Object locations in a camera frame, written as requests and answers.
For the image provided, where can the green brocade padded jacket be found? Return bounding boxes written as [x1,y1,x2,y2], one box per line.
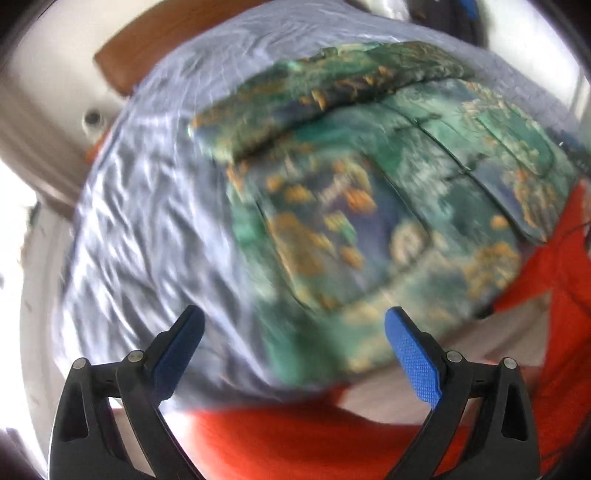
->
[191,41,579,388]

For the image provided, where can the orange fluffy trousers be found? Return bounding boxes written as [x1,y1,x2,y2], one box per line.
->
[189,184,590,479]

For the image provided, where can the white low drawer cabinet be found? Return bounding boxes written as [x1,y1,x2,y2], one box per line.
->
[20,204,71,471]

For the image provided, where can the blue checked duvet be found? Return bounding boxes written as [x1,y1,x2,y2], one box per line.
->
[57,1,579,409]

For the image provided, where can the beige curtain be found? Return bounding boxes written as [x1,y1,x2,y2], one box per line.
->
[1,78,90,220]

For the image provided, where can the orange wooden nightstand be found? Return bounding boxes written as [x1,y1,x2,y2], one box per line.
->
[84,133,108,165]

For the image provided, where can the white round desk fan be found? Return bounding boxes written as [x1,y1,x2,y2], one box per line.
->
[81,108,110,143]

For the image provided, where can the brown wooden headboard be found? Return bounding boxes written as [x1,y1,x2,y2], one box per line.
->
[93,0,263,97]

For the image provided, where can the black and blue hanging jacket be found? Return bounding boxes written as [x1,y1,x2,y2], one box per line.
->
[407,0,486,47]

